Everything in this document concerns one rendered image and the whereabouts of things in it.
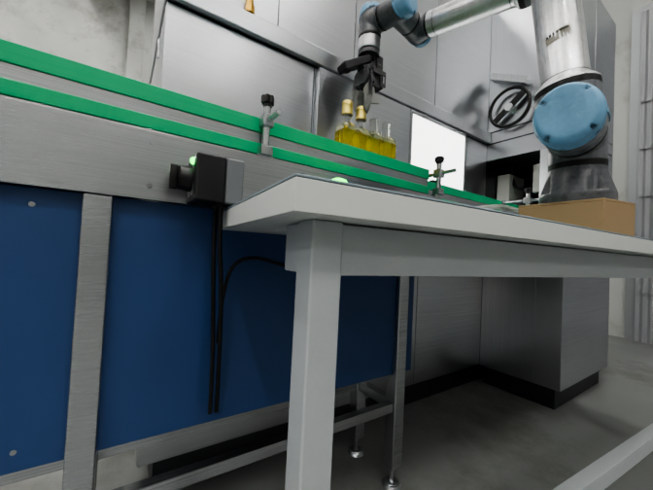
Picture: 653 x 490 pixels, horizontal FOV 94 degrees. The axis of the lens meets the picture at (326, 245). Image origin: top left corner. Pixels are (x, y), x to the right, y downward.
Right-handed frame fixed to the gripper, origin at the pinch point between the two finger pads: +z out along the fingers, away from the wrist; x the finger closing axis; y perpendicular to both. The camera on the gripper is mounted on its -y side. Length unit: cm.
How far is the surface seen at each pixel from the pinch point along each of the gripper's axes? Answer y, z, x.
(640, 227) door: 339, 9, -9
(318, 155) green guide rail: -24.2, 23.5, -13.4
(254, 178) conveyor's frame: -41, 33, -15
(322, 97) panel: -7.9, -6.3, 11.9
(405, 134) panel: 34.9, -4.6, 11.5
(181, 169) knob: -56, 35, -21
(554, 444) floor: 76, 115, -32
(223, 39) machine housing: -41.4, -13.9, 15.2
